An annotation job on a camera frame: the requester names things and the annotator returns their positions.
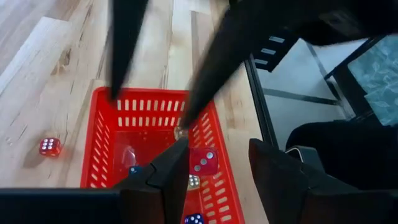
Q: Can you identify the black bulky object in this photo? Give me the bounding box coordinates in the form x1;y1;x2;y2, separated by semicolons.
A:
285;119;398;191

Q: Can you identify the black table-level camera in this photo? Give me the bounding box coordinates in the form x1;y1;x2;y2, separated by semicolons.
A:
285;145;326;177

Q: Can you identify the red translucent die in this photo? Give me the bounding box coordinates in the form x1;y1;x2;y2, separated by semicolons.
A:
39;137;62;157

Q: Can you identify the teal patterned panel black frame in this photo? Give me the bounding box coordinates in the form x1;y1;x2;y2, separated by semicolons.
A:
323;32;398;127

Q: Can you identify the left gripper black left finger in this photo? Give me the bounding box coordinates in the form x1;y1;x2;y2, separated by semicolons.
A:
113;138;191;224

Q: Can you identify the red slotted plastic basket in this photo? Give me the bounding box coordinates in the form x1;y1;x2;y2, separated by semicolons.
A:
80;86;246;224

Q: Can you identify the pale translucent die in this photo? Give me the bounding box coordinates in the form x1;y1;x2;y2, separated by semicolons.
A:
187;174;201;191

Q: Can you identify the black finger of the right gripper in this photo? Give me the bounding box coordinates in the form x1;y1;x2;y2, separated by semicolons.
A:
183;0;274;127
108;0;149;101

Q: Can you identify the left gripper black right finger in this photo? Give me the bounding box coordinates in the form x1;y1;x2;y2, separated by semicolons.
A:
248;138;357;224

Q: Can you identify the clear die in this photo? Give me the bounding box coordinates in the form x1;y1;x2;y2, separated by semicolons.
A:
121;144;137;169
174;126;190;141

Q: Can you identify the crimson die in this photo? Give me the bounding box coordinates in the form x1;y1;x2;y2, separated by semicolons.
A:
188;147;219;177

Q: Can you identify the dark blue die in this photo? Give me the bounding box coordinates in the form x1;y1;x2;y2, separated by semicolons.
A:
184;213;206;224

